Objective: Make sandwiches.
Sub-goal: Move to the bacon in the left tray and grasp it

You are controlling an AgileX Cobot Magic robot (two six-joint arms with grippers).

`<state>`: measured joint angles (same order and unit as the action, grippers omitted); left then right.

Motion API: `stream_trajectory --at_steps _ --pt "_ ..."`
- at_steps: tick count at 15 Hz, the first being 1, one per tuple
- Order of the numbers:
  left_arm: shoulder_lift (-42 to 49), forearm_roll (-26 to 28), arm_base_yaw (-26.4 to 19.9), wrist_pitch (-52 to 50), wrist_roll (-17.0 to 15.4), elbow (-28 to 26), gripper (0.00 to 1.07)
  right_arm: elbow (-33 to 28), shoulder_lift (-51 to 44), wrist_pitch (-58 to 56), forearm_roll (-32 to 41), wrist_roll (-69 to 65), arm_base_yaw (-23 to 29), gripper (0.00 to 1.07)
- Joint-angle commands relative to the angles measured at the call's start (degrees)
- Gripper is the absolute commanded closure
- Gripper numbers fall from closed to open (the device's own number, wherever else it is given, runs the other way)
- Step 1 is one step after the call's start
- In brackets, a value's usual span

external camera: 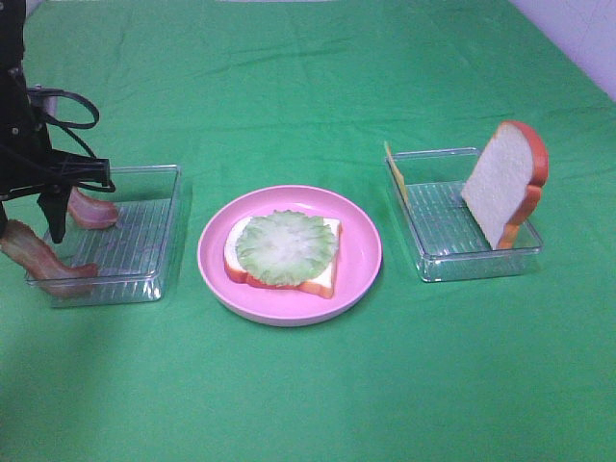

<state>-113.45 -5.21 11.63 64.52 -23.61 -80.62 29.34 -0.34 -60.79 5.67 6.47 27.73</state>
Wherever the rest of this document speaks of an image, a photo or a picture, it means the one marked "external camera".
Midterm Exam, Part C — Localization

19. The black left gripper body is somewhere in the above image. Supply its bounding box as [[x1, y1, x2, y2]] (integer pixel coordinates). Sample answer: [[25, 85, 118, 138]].
[[1, 115, 116, 200]]

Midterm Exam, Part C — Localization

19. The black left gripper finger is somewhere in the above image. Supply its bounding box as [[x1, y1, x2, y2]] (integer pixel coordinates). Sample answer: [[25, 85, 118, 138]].
[[37, 187, 70, 244], [0, 202, 6, 239]]

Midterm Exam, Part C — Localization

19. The toy bacon strip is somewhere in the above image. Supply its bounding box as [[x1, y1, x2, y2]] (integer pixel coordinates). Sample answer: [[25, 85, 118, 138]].
[[1, 219, 98, 281], [67, 188, 119, 229]]

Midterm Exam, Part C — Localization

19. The toy lettuce leaf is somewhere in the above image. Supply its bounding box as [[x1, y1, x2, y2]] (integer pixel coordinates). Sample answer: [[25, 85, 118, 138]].
[[235, 209, 339, 287]]

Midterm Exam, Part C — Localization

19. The toy bread slice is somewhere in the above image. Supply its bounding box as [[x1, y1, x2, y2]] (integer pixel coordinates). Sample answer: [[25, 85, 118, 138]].
[[461, 120, 549, 250], [223, 216, 344, 300]]

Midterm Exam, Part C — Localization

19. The yellow toy cheese slice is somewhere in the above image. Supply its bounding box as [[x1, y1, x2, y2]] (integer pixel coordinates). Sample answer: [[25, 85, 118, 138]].
[[384, 141, 409, 207]]

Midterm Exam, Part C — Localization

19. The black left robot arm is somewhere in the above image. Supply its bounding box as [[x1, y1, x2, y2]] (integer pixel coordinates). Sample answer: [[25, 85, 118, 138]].
[[1, 1, 116, 244]]

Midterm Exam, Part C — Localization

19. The left clear plastic tray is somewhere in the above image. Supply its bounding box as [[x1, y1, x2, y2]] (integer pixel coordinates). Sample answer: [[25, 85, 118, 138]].
[[25, 165, 183, 308]]

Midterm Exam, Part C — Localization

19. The clear plastic tray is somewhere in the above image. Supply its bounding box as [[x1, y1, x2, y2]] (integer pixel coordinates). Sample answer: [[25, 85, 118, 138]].
[[384, 147, 543, 283], [25, 165, 183, 308]]

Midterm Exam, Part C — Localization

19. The green tablecloth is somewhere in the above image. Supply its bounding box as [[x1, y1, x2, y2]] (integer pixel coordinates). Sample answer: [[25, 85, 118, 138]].
[[1, 1, 615, 461]]

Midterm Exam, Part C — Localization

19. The pink round plate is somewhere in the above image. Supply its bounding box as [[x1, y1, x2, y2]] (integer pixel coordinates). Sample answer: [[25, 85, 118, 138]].
[[196, 185, 382, 327]]

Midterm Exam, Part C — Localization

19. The right clear plastic tray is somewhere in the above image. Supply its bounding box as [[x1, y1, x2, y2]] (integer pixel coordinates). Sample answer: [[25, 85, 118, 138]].
[[384, 147, 543, 283]]

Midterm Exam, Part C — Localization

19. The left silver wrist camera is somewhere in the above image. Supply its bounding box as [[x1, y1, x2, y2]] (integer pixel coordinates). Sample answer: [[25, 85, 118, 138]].
[[27, 86, 62, 116]]

